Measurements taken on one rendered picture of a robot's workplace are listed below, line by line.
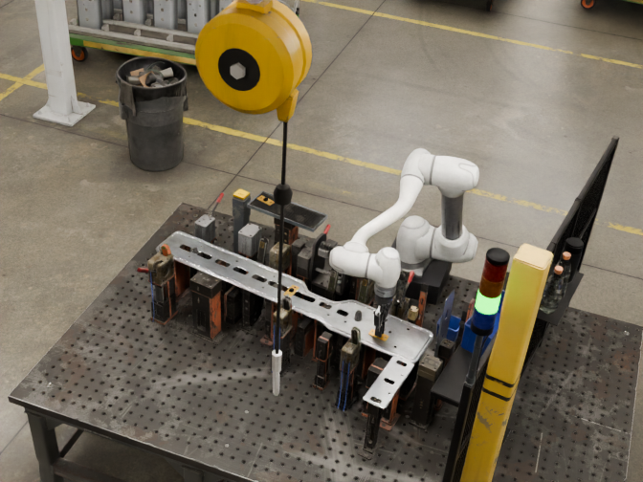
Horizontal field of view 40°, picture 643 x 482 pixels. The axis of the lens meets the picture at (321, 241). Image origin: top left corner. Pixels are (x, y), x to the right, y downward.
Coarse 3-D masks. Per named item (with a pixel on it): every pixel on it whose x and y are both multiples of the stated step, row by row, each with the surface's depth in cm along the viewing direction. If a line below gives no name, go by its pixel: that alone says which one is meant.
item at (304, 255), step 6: (300, 252) 412; (306, 252) 412; (300, 258) 411; (306, 258) 409; (300, 264) 413; (306, 264) 411; (300, 270) 415; (306, 270) 413; (300, 276) 418; (306, 276) 415; (306, 282) 419; (300, 294) 424; (300, 318) 431
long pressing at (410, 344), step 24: (168, 240) 427; (192, 240) 428; (192, 264) 414; (216, 264) 414; (240, 264) 415; (264, 288) 403; (288, 288) 404; (312, 312) 391; (336, 312) 392; (408, 336) 383; (432, 336) 384; (408, 360) 372
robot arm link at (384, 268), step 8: (384, 248) 355; (392, 248) 357; (376, 256) 355; (384, 256) 352; (392, 256) 352; (368, 264) 356; (376, 264) 354; (384, 264) 352; (392, 264) 352; (400, 264) 357; (368, 272) 356; (376, 272) 355; (384, 272) 354; (392, 272) 354; (376, 280) 358; (384, 280) 356; (392, 280) 357
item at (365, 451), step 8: (376, 400) 354; (368, 408) 354; (376, 408) 352; (368, 416) 357; (376, 416) 354; (368, 424) 360; (376, 424) 358; (368, 432) 362; (376, 432) 363; (368, 440) 366; (376, 440) 367; (368, 448) 369; (376, 448) 370; (368, 456) 367
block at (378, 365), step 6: (378, 360) 373; (384, 360) 373; (372, 366) 370; (378, 366) 370; (384, 366) 370; (372, 372) 368; (378, 372) 367; (372, 378) 369; (366, 384) 373; (366, 390) 377; (366, 402) 380; (366, 408) 382; (366, 414) 384
